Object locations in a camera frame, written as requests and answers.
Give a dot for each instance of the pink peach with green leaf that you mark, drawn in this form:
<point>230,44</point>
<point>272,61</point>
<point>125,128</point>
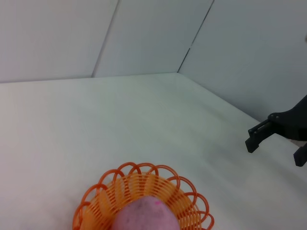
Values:
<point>146,215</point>

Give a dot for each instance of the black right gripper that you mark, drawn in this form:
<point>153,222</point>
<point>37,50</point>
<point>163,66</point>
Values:
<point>292,122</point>

